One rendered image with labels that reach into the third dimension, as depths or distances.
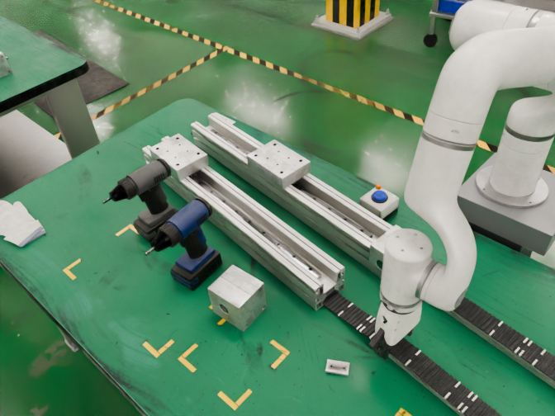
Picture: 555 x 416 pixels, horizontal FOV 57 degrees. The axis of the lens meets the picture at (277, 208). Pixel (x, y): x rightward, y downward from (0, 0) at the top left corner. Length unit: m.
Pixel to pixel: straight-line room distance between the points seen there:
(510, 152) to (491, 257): 0.28
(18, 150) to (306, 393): 2.41
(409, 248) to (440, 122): 0.23
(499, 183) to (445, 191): 0.63
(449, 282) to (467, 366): 0.35
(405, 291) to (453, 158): 0.27
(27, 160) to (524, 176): 2.46
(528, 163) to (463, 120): 0.63
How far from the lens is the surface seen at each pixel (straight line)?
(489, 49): 0.87
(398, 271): 0.95
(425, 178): 0.88
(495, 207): 1.48
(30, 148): 3.18
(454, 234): 0.90
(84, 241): 1.59
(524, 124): 1.41
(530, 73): 0.94
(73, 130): 2.75
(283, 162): 1.50
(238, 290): 1.21
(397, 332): 1.09
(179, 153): 1.59
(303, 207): 1.44
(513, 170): 1.48
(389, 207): 1.46
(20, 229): 1.70
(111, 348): 1.32
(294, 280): 1.27
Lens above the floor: 1.82
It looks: 43 degrees down
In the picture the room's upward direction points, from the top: 5 degrees counter-clockwise
